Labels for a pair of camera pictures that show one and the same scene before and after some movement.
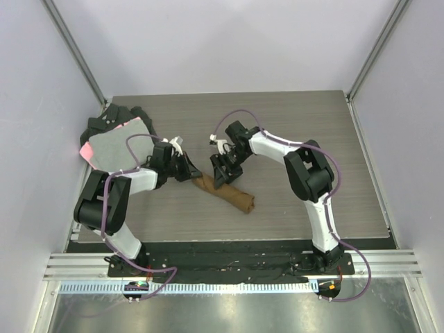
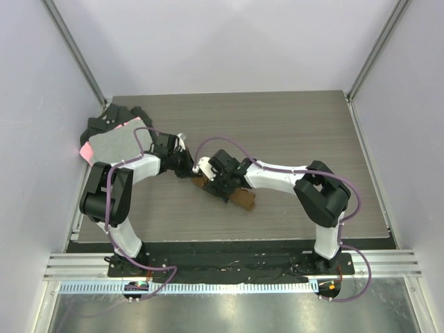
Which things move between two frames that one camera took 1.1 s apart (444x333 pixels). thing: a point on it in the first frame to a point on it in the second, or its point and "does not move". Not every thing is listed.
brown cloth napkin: [229, 193] does not move
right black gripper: [231, 174] to [214, 186]
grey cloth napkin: [109, 150] does not move
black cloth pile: [114, 116] does not move
